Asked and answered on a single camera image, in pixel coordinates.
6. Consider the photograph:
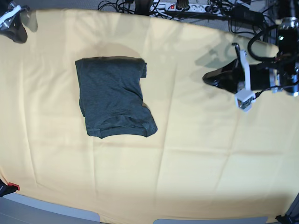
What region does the red and black clamp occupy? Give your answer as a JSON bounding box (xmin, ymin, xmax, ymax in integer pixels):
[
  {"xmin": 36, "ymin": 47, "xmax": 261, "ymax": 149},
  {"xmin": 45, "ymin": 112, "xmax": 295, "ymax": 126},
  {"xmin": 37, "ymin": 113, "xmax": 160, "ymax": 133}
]
[{"xmin": 0, "ymin": 180, "xmax": 20, "ymax": 197}]

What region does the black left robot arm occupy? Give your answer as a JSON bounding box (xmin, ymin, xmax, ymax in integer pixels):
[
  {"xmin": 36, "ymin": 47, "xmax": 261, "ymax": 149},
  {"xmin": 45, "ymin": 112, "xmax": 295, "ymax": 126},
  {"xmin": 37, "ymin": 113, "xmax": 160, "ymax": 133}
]
[{"xmin": 202, "ymin": 0, "xmax": 299, "ymax": 99}]

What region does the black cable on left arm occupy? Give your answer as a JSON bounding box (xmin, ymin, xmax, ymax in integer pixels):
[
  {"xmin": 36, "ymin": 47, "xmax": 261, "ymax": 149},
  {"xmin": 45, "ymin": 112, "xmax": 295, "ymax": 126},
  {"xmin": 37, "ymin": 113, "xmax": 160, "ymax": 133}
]
[{"xmin": 247, "ymin": 25, "xmax": 281, "ymax": 62}]

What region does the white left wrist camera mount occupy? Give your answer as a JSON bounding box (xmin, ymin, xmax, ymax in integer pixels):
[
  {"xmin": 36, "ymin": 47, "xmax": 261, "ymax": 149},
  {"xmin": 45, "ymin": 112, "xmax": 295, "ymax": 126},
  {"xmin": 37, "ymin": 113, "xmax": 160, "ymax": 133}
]
[{"xmin": 232, "ymin": 42, "xmax": 255, "ymax": 112}]

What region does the black power adapter brick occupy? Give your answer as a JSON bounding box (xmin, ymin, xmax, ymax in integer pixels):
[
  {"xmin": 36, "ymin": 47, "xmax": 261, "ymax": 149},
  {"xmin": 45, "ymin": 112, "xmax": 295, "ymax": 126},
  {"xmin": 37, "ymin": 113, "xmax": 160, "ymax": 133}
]
[{"xmin": 230, "ymin": 7, "xmax": 264, "ymax": 25}]

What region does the yellow table cloth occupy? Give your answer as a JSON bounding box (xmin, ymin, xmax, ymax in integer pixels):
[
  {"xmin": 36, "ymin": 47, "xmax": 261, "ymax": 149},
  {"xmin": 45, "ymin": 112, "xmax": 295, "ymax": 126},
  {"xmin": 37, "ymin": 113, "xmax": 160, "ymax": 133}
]
[{"xmin": 0, "ymin": 10, "xmax": 299, "ymax": 224}]

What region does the black table clamp right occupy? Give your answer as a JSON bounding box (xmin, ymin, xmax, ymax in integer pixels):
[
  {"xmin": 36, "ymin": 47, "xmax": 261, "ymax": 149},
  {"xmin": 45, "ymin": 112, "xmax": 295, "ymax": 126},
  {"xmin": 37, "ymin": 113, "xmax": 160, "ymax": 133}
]
[{"xmin": 275, "ymin": 215, "xmax": 299, "ymax": 224}]

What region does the dark green long-sleeve shirt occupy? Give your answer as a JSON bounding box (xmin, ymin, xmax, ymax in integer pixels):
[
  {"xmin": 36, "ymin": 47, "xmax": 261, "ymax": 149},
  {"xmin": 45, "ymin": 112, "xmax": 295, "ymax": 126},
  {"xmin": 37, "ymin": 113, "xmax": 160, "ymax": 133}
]
[{"xmin": 75, "ymin": 56, "xmax": 157, "ymax": 139}]

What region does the white power strip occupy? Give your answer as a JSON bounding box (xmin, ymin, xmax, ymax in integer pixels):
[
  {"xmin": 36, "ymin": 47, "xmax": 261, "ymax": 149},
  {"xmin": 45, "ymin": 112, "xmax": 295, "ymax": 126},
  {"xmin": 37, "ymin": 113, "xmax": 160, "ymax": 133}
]
[{"xmin": 150, "ymin": 0, "xmax": 221, "ymax": 16}]

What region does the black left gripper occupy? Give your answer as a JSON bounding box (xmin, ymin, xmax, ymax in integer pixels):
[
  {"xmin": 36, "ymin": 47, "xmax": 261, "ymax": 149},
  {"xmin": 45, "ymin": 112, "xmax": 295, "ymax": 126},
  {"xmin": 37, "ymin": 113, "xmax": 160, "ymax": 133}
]
[{"xmin": 202, "ymin": 58, "xmax": 277, "ymax": 94}]

